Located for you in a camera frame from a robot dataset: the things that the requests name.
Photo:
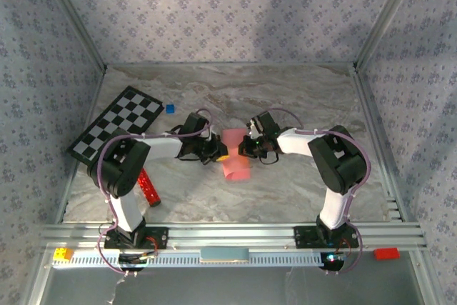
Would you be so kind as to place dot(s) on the red toy brick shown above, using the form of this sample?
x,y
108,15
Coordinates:
x,y
386,253

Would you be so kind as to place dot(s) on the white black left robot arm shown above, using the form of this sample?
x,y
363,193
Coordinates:
x,y
125,208

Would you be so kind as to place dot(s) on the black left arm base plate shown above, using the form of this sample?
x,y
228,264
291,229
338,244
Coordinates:
x,y
159,237

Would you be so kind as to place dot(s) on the aluminium side frame rail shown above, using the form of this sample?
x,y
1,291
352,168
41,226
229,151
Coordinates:
x,y
375,133

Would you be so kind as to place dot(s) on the grey blue flat block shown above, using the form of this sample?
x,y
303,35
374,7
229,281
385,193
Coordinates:
x,y
224,255

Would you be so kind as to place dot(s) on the black controller board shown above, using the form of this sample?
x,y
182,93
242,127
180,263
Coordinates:
x,y
333,262
132,260

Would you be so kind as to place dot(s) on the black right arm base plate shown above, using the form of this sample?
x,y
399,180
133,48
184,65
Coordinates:
x,y
303,237

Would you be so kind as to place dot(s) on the aluminium mounting rail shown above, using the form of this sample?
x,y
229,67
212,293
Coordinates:
x,y
232,235

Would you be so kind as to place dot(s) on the red glitter cylinder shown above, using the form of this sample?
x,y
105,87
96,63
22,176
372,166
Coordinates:
x,y
150,187

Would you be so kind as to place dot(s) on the aluminium rear frame rail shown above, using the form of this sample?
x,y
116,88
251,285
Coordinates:
x,y
228,64

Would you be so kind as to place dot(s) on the pink paper sheet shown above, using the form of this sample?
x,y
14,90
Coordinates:
x,y
233,171

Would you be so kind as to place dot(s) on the yellow toy brick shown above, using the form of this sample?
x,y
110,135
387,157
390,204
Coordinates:
x,y
63,254

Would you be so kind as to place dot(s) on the black white checkerboard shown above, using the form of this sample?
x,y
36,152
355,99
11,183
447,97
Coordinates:
x,y
121,115

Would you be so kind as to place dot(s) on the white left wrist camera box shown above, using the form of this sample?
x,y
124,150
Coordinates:
x,y
209,134

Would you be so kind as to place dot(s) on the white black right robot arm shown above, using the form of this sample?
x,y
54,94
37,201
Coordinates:
x,y
332,212

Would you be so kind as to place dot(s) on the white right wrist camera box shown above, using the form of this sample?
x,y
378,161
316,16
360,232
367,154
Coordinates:
x,y
253,130

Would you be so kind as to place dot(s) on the small blue cube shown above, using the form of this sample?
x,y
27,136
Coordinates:
x,y
170,108

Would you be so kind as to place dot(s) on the aluminium corner post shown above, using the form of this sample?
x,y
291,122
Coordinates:
x,y
389,15
71,15

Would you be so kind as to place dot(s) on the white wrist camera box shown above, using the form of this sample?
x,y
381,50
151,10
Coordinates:
x,y
209,134
253,130

